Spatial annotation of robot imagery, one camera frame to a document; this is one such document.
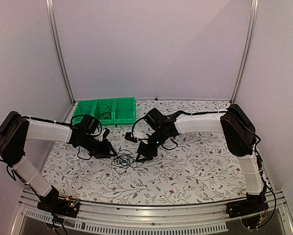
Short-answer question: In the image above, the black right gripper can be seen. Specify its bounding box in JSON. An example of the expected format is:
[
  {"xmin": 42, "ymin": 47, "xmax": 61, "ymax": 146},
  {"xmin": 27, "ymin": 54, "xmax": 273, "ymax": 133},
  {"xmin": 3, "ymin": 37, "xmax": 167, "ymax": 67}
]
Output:
[{"xmin": 135, "ymin": 128, "xmax": 167, "ymax": 163}]

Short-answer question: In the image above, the aluminium back left post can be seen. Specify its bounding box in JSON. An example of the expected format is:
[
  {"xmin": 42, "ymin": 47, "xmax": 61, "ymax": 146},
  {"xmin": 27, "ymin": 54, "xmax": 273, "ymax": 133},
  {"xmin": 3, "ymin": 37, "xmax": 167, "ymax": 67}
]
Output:
[{"xmin": 45, "ymin": 0, "xmax": 75, "ymax": 104}]

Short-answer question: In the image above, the green bin right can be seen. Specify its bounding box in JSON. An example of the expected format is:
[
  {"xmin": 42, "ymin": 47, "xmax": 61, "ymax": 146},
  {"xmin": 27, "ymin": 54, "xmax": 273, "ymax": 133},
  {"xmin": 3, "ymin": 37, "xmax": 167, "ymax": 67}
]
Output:
[{"xmin": 114, "ymin": 97, "xmax": 136, "ymax": 124}]

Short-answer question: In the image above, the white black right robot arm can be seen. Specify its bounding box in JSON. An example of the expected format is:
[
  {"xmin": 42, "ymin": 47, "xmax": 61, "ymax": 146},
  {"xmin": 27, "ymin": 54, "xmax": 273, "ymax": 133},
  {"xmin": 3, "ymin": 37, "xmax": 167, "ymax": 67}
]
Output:
[{"xmin": 130, "ymin": 104, "xmax": 268, "ymax": 215}]

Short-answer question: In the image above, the green bin middle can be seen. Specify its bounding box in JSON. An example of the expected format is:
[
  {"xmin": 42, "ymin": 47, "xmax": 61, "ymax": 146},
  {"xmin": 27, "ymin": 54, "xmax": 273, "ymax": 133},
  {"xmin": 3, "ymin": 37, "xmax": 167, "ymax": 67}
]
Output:
[{"xmin": 94, "ymin": 98, "xmax": 116, "ymax": 125}]

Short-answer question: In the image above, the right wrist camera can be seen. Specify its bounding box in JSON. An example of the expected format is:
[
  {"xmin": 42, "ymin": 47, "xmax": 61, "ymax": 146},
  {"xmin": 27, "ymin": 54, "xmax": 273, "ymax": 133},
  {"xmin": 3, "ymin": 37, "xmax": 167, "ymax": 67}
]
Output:
[{"xmin": 124, "ymin": 132, "xmax": 138, "ymax": 143}]

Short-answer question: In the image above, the green bin left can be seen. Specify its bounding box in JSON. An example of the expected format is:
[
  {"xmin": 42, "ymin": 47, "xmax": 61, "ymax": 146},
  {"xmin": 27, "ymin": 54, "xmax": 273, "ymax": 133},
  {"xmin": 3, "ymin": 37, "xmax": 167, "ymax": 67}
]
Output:
[{"xmin": 73, "ymin": 100, "xmax": 97, "ymax": 124}]

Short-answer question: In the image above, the aluminium post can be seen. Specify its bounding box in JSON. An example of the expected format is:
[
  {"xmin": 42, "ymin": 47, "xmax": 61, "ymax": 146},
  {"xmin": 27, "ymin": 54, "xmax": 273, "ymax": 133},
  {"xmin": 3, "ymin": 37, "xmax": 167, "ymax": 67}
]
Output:
[
  {"xmin": 230, "ymin": 0, "xmax": 259, "ymax": 103},
  {"xmin": 45, "ymin": 0, "xmax": 75, "ymax": 104}
]

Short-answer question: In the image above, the aluminium back right post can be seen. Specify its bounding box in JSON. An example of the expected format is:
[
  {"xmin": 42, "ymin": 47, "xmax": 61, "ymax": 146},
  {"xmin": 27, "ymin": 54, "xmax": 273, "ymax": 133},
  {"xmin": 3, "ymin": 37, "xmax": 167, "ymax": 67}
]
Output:
[{"xmin": 230, "ymin": 0, "xmax": 259, "ymax": 103}]

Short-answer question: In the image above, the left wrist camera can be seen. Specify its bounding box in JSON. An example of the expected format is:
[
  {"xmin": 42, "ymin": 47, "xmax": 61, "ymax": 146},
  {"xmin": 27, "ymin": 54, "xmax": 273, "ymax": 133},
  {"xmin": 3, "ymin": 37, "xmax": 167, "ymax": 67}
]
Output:
[{"xmin": 98, "ymin": 128, "xmax": 110, "ymax": 141}]

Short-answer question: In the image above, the aluminium front frame rail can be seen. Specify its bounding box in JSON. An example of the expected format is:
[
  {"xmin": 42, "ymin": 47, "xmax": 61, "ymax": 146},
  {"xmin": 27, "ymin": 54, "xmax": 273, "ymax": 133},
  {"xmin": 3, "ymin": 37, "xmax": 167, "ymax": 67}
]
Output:
[{"xmin": 11, "ymin": 189, "xmax": 293, "ymax": 235}]

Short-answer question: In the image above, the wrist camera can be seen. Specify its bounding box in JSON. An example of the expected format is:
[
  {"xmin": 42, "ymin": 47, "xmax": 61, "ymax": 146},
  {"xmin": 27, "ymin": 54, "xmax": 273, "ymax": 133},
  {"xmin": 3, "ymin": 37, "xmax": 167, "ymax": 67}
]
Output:
[
  {"xmin": 98, "ymin": 128, "xmax": 110, "ymax": 141},
  {"xmin": 124, "ymin": 132, "xmax": 138, "ymax": 143}
]

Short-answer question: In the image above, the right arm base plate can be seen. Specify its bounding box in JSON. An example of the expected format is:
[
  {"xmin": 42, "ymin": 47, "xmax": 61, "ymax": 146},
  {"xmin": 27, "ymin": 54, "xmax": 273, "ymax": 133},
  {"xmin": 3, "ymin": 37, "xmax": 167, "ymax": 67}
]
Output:
[{"xmin": 225, "ymin": 199, "xmax": 269, "ymax": 230}]

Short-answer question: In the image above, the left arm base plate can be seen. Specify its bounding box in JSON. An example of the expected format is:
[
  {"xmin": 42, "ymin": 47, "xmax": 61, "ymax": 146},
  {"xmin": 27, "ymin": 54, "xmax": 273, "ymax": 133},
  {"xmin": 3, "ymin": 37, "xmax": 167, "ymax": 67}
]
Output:
[{"xmin": 37, "ymin": 196, "xmax": 80, "ymax": 218}]

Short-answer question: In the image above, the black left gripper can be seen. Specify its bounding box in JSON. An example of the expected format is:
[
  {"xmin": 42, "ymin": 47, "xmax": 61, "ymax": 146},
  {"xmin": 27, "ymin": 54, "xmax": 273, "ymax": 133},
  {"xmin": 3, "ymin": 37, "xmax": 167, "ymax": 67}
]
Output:
[{"xmin": 78, "ymin": 134, "xmax": 117, "ymax": 159}]

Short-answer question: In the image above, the floral patterned table mat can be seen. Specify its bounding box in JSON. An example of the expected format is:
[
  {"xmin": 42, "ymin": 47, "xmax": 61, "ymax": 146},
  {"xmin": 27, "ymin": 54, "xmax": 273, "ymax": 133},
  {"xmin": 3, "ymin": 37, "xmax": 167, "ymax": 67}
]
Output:
[{"xmin": 42, "ymin": 99, "xmax": 264, "ymax": 206}]

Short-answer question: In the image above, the green bin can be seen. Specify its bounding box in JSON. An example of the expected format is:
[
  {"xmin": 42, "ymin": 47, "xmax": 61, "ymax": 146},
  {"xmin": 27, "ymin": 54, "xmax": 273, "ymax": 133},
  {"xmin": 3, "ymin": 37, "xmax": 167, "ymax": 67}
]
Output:
[
  {"xmin": 94, "ymin": 98, "xmax": 116, "ymax": 125},
  {"xmin": 73, "ymin": 100, "xmax": 97, "ymax": 124},
  {"xmin": 114, "ymin": 97, "xmax": 136, "ymax": 124}
]

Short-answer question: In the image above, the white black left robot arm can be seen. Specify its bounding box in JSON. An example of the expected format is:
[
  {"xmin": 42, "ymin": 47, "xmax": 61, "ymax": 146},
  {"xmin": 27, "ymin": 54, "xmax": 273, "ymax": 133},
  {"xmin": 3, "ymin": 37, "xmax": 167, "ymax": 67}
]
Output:
[{"xmin": 0, "ymin": 111, "xmax": 117, "ymax": 212}]

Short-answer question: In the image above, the black cable pile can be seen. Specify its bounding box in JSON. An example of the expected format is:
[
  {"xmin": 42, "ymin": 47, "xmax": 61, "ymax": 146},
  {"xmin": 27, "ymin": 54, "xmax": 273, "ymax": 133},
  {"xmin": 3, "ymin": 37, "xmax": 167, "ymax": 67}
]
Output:
[{"xmin": 111, "ymin": 149, "xmax": 139, "ymax": 175}]

